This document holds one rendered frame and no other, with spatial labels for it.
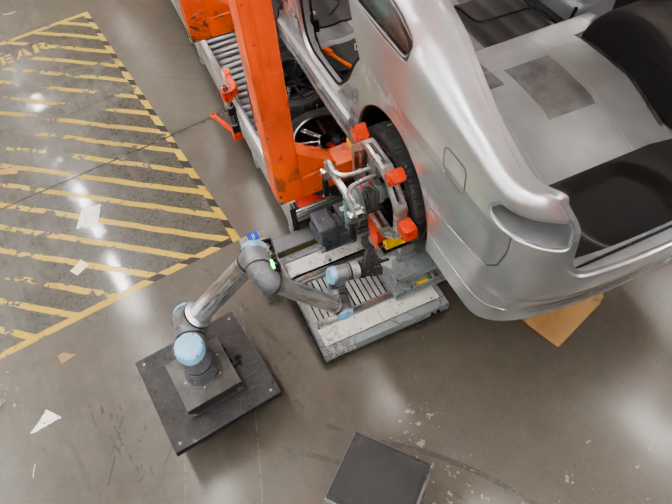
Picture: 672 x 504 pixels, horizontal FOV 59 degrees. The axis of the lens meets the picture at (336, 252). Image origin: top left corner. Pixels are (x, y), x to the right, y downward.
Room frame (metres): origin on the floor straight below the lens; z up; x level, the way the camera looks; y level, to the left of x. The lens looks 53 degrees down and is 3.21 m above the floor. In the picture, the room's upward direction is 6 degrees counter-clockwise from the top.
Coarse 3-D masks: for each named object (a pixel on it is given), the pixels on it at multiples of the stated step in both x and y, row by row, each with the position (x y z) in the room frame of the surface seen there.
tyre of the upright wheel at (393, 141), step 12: (372, 132) 2.35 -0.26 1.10; (384, 132) 2.26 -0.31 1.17; (396, 132) 2.24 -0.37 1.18; (384, 144) 2.22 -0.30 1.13; (396, 144) 2.16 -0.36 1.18; (396, 156) 2.10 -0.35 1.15; (408, 156) 2.09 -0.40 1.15; (408, 168) 2.03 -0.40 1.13; (408, 180) 1.99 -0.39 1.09; (408, 192) 1.97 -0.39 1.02; (420, 192) 1.95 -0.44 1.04; (420, 204) 1.92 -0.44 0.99; (384, 216) 2.22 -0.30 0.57; (420, 216) 1.89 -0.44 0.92; (420, 228) 1.89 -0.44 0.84
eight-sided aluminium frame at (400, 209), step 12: (360, 144) 2.30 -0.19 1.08; (372, 144) 2.25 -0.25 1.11; (360, 156) 2.41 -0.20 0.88; (372, 156) 2.16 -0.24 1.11; (384, 156) 2.14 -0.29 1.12; (360, 168) 2.42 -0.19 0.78; (384, 168) 2.06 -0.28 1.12; (384, 180) 2.04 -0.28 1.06; (396, 192) 2.01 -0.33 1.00; (396, 204) 1.94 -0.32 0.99; (372, 216) 2.19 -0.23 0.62; (396, 216) 1.91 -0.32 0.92; (384, 228) 2.09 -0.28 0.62; (396, 228) 1.91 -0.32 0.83
